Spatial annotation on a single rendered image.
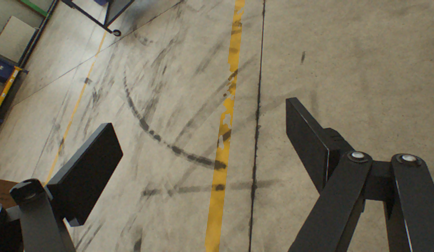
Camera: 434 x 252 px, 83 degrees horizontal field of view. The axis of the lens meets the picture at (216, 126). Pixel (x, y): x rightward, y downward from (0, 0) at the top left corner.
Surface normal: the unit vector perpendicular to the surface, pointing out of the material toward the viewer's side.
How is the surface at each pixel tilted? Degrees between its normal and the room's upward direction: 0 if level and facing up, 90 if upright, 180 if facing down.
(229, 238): 0
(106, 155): 120
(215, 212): 0
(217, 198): 0
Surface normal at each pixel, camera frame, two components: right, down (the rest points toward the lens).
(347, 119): -0.59, -0.39
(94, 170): 0.99, -0.13
